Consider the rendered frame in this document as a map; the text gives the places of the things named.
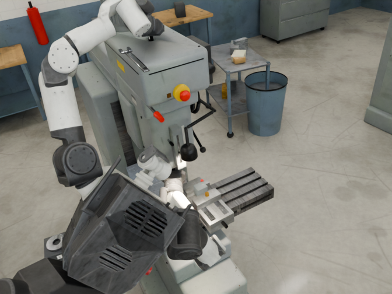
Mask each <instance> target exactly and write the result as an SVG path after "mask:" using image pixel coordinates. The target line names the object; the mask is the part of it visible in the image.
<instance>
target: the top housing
mask: <svg viewBox="0 0 392 294"><path fill-rule="evenodd" d="M153 38H154V41H149V40H148V36H146V37H135V36H134V35H133V34H132V33H131V32H130V31H128V32H116V35H115V36H113V37H112V38H110V39H108V40H106V41H105V42H104V43H105V46H106V51H107V55H108V60H109V63H110V65H111V67H112V68H113V69H114V70H115V71H116V73H118V74H119V75H120V76H121V77H122V79H123V80H124V81H125V82H126V83H127V84H128V86H129V87H130V88H131V89H132V90H133V91H134V92H135V93H136V94H137V95H138V96H139V98H140V99H141V100H142V101H143V102H144V103H145V104H146V105H147V106H149V107H151V106H155V105H158V104H161V103H164V102H168V101H170V100H173V99H175V98H174V96H173V90H174V88H175V87H176V86H177V85H179V84H184V85H186V86H187V87H189V89H190V94H191V93H194V92H197V91H200V90H204V89H206V88H208V87H209V66H208V52H207V49H206V48H205V47H203V46H201V45H199V44H197V43H196V42H194V41H192V40H190V39H189V38H187V37H185V36H183V35H182V34H180V33H178V32H176V31H174V30H173V29H171V28H169V27H167V26H165V25H164V32H163V33H162V34H161V35H160V36H154V37H153ZM127 47H130V48H131V50H132V53H133V54H134V55H135V56H136V57H137V58H138V59H139V60H140V61H141V62H142V63H143V64H145V65H146V66H147V67H148V68H149V69H150V71H149V72H145V73H144V72H143V71H142V70H141V69H140V68H139V67H138V66H137V65H136V64H135V63H134V62H133V61H132V60H131V59H130V58H129V57H128V56H127V55H126V54H122V53H120V52H119V50H118V49H122V50H123V51H126V50H127ZM168 93H171V97H170V98H167V94H168Z"/></svg>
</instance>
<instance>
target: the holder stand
mask: <svg viewBox="0 0 392 294"><path fill-rule="evenodd" d="M64 234H65V232H63V233H60V234H56V235H54V236H51V237H48V238H45V239H44V258H46V257H47V258H52V259H56V260H61V261H62V238H63V236H64Z"/></svg>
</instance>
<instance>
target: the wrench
mask: <svg viewBox="0 0 392 294"><path fill-rule="evenodd" d="M118 50H119V52H120V53H121V54H126V55H127V56H128V57H129V58H130V59H131V60H132V61H133V62H134V63H135V64H136V65H137V66H138V67H139V68H140V69H141V70H142V71H143V72H144V73H145V72H149V71H150V69H149V68H148V67H147V66H146V65H145V64H143V63H142V62H141V61H140V60H139V59H138V58H137V57H136V56H135V55H134V54H133V53H132V50H131V48H130V47H127V50H126V51H123V50H122V49H118Z"/></svg>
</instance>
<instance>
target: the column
mask: <svg viewBox="0 0 392 294"><path fill-rule="evenodd" d="M75 77H76V80H77V83H78V86H79V90H80V93H81V95H82V99H83V102H84V104H85V108H86V111H87V114H88V117H89V120H90V123H91V126H92V130H93V133H94V136H95V138H96V142H97V145H98V147H99V151H100V154H101V158H102V160H103V163H104V166H112V164H113V163H114V162H115V160H116V159H117V158H118V156H119V155H120V156H121V161H120V163H119V164H118V165H117V167H116V169H117V170H118V171H120V172H121V173H123V174H125V175H126V176H128V177H129V175H128V172H127V169H126V167H128V166H131V165H134V164H136V163H138V157H139V155H140V154H141V153H142V152H143V151H144V150H145V149H139V148H138V147H137V146H136V144H135V143H134V141H133V140H132V138H131V137H130V136H129V134H128V132H127V128H126V125H125V121H124V116H123V112H122V109H121V104H120V101H119V98H118V92H117V91H116V89H115V88H114V86H113V85H112V84H111V83H110V82H109V80H108V79H107V78H106V77H105V76H104V74H103V73H102V72H101V70H100V69H99V68H98V67H97V66H96V64H95V63H94V62H93V61H90V62H86V63H84V64H79V65H78V68H77V71H76V74H75ZM181 169H182V170H183V171H185V172H186V181H187V182H188V173H187V165H186V167H184V168H181Z"/></svg>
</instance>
